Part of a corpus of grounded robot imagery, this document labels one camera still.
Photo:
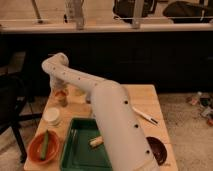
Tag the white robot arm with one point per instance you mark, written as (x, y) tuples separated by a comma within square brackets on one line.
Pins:
[(124, 138)]

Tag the green plastic tray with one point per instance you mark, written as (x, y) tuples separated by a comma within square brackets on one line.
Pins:
[(77, 155)]

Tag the yellow corn cob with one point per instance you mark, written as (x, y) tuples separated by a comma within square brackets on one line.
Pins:
[(95, 142)]

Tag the white round container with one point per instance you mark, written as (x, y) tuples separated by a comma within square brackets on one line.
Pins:
[(52, 116)]

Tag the green cucumber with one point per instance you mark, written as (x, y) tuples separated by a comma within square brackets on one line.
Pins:
[(44, 146)]

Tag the orange bowl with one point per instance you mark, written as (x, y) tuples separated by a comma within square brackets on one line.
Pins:
[(34, 148)]

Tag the dark red bowl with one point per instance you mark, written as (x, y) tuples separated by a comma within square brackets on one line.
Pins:
[(158, 149)]

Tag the black office chair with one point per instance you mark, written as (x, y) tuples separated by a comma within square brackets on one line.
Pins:
[(11, 107)]

